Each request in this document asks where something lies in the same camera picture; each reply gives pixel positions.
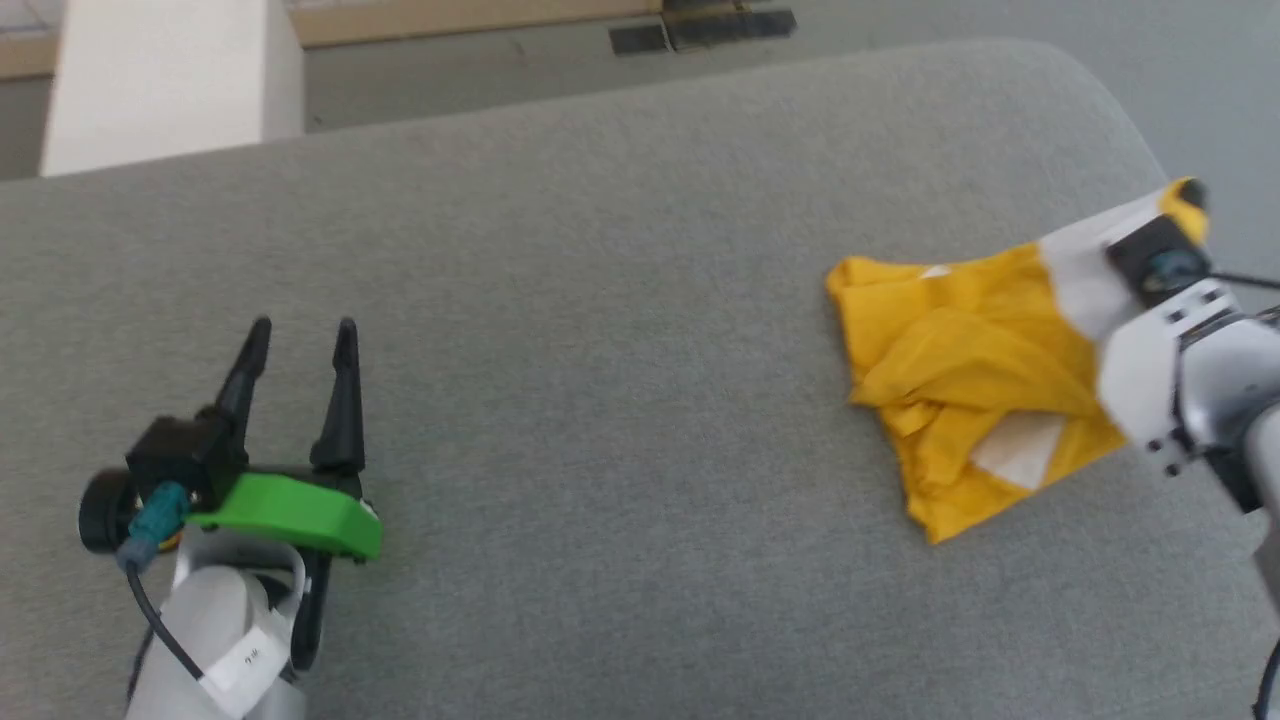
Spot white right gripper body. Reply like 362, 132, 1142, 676
1038, 188, 1173, 343

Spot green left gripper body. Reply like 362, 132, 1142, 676
184, 472, 384, 562

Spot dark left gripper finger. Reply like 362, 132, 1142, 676
196, 316, 274, 472
311, 318, 368, 480

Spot yellow cartoon face garment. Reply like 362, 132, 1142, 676
825, 177, 1212, 547

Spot black left gripper motor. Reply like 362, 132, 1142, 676
78, 468, 142, 554

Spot grey fabric sofa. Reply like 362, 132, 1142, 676
0, 38, 1280, 720

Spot white rectangular box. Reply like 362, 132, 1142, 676
40, 0, 307, 180

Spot lemon print grid partition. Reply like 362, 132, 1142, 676
0, 0, 667, 83

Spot black floor plates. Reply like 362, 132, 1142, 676
609, 0, 799, 57

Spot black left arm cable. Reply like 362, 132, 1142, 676
117, 482, 209, 683

